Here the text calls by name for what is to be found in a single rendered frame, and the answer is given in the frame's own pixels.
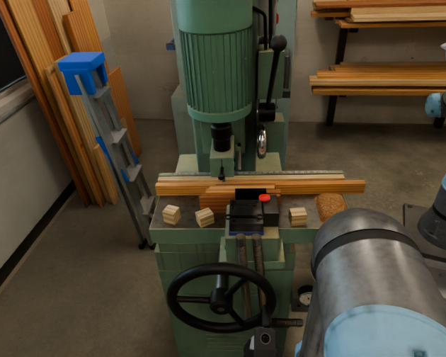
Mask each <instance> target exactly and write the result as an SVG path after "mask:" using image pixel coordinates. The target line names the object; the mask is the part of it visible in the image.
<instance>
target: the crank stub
mask: <svg viewBox="0 0 446 357"><path fill-rule="evenodd" d="M261 322H262V326H263V328H270V327H271V325H272V324H271V316H270V310H269V306H268V305H263V306H262V315H261Z"/></svg>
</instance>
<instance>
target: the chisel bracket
mask: <svg viewBox="0 0 446 357"><path fill-rule="evenodd" d="M230 142H231V148H230V150H228V151H226V152H217V151H215V150H214V146H213V138H212V145H211V150H210V172H211V177H218V175H219V173H220V168H221V167H224V172H223V174H224V177H234V170H236V167H235V166H234V162H235V158H234V157H235V151H234V135H232V136H231V137H230Z"/></svg>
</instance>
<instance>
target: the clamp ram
mask: <svg viewBox="0 0 446 357"><path fill-rule="evenodd" d="M261 194H266V188H235V200H259V195H261Z"/></svg>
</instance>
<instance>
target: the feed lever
mask: <svg viewBox="0 0 446 357"><path fill-rule="evenodd" d="M270 46H271V48H272V50H273V51H274V54H273V63H272V68H271V73H270V81H269V86H268V95H267V99H266V103H259V104H258V119H259V121H260V122H270V121H274V120H275V104H274V103H271V98H272V95H273V88H274V83H275V77H276V73H277V68H278V62H279V58H280V52H282V51H283V50H284V49H285V48H286V46H287V39H286V38H285V36H284V35H275V36H274V37H273V38H272V39H271V41H270Z"/></svg>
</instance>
